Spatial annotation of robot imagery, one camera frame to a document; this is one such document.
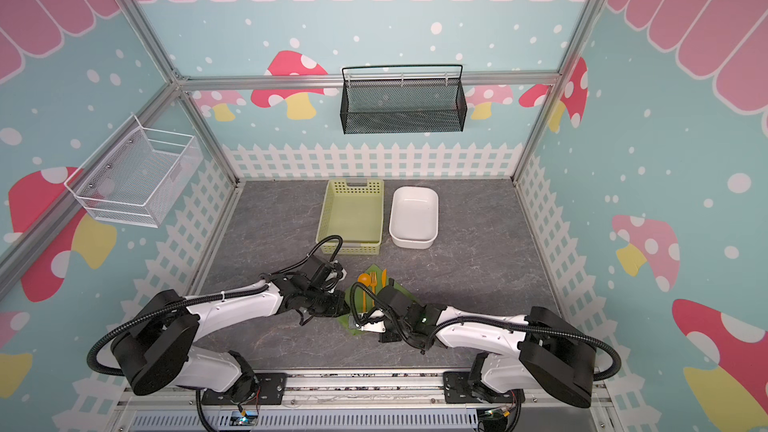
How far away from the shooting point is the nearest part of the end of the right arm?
596 millimetres

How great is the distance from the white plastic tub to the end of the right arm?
1.18 ft

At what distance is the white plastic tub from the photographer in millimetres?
995
